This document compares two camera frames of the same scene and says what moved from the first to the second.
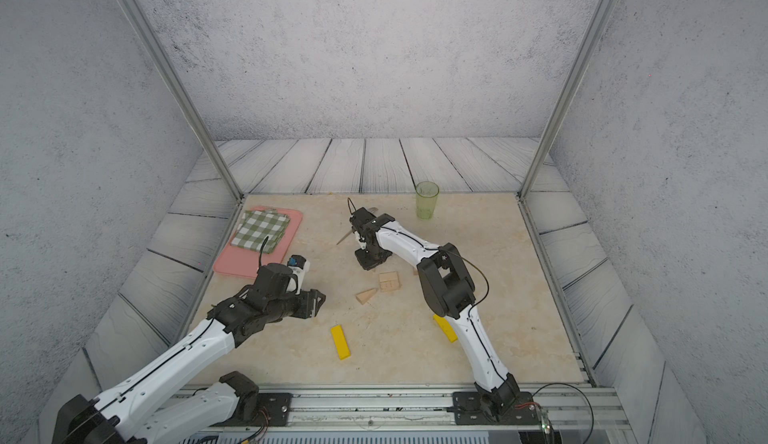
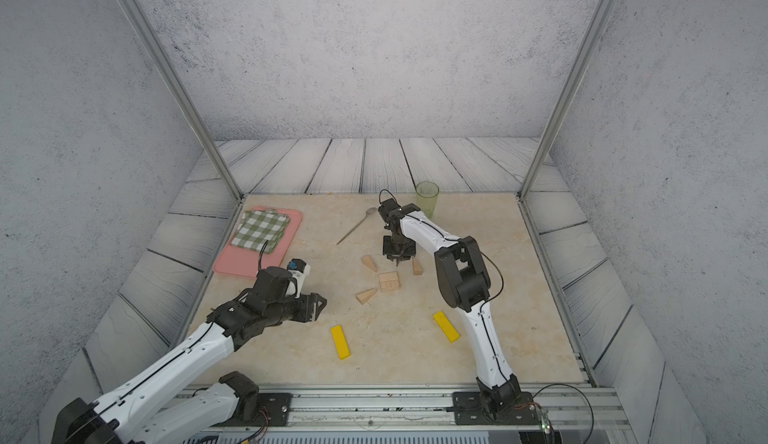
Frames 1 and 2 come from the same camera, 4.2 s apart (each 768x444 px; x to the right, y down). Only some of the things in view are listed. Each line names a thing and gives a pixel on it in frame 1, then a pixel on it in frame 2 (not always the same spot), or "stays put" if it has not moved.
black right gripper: x=365 y=263 to x=389 y=254
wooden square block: x=389 y=280 stays put
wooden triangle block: x=364 y=296 stays put
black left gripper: x=310 y=305 stays put
